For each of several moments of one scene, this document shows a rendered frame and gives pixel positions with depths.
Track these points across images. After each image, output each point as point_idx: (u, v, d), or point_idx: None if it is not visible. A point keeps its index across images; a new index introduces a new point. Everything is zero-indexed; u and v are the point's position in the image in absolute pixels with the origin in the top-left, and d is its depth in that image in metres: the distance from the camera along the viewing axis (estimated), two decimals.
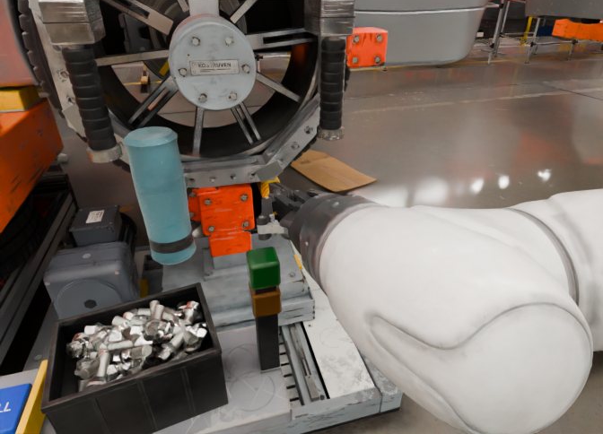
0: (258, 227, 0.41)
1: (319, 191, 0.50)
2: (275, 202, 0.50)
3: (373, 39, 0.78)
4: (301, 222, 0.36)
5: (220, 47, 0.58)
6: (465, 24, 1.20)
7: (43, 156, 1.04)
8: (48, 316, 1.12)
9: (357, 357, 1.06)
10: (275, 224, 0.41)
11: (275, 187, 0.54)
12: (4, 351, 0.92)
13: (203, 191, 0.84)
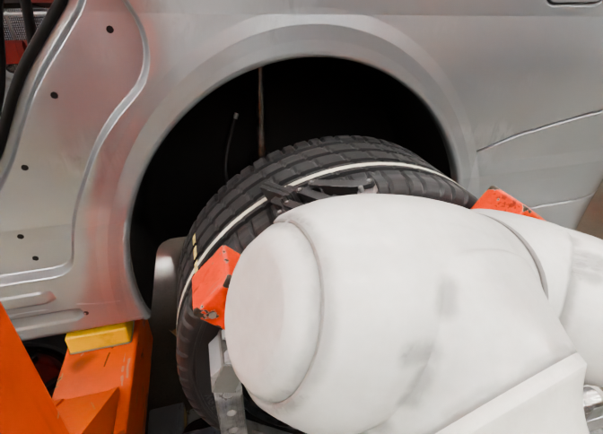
0: (377, 188, 0.47)
1: None
2: None
3: None
4: None
5: None
6: (581, 209, 1.13)
7: (145, 380, 0.97)
8: None
9: None
10: None
11: None
12: None
13: None
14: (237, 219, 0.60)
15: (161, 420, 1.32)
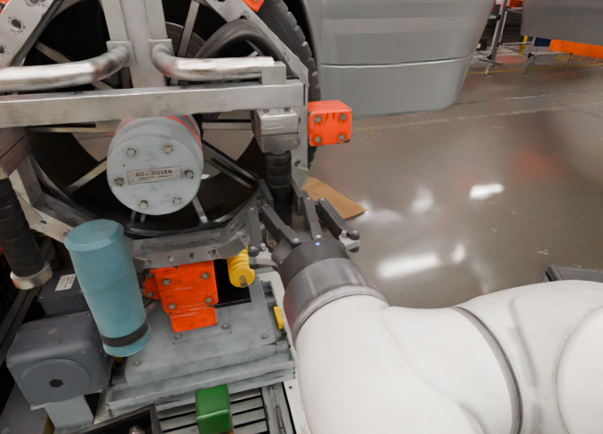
0: (359, 245, 0.45)
1: None
2: (315, 212, 0.52)
3: (336, 118, 0.74)
4: None
5: (159, 155, 0.54)
6: (451, 74, 1.16)
7: None
8: None
9: None
10: (345, 249, 0.44)
11: None
12: None
13: (161, 271, 0.80)
14: None
15: None
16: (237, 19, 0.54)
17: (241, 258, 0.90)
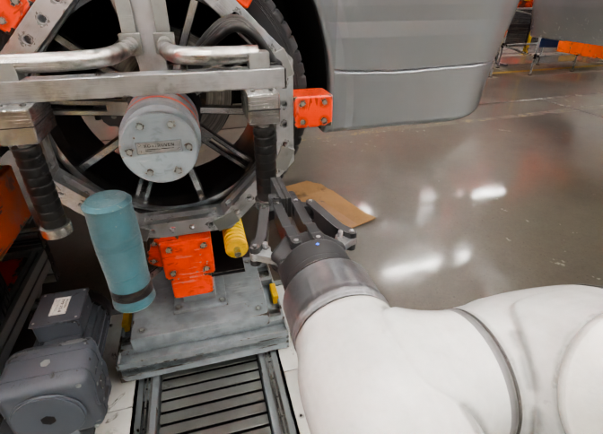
0: (355, 242, 0.46)
1: None
2: None
3: (318, 103, 0.84)
4: None
5: (162, 130, 0.64)
6: (472, 80, 1.09)
7: (2, 237, 0.93)
8: None
9: None
10: (344, 248, 0.45)
11: None
12: None
13: (163, 240, 0.90)
14: None
15: None
16: (229, 14, 0.64)
17: (236, 231, 0.99)
